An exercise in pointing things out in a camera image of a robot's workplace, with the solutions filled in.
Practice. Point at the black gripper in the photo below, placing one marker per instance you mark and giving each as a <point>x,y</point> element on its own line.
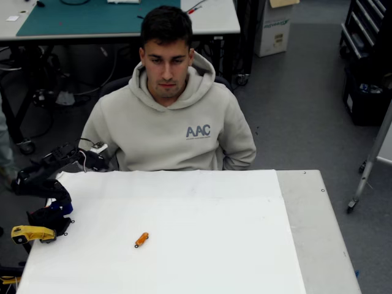
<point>52,221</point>

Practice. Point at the small orange object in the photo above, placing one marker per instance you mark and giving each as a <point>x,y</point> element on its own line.
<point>141,239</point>

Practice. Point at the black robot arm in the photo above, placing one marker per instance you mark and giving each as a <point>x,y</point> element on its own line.
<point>39,183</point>

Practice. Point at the standing person in white shirt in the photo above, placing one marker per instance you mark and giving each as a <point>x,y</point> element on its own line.
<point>3,137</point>

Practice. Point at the white plastic bag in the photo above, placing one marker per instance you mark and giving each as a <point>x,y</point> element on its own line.
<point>65,98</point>

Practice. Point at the seated man in beige hoodie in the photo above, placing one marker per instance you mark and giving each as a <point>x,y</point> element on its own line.
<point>165,128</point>

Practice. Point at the yellow clamp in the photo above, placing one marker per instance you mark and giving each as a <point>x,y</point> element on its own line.
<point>30,233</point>

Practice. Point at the white table sheet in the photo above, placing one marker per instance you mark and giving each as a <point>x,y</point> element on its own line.
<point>190,229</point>

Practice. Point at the teal cutting mat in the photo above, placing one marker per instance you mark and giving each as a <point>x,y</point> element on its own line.
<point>92,18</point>

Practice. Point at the small white card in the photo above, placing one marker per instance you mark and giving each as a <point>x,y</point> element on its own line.
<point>12,18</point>

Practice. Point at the white workbench with black legs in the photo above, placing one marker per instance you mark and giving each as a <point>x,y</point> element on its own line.
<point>214,18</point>

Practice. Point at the white cardboard box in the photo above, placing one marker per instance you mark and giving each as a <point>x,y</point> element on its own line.
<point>272,33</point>

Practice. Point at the grey wheeled metal stand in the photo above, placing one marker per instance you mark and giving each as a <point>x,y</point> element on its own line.
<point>372,159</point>

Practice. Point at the black storage bin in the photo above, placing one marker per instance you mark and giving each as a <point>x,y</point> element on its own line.
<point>367,104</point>

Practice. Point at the black drawer cart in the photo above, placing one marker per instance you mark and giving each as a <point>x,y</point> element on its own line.
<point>364,21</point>

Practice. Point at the small camera circuit board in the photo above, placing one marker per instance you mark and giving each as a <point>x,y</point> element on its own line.
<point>99,148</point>

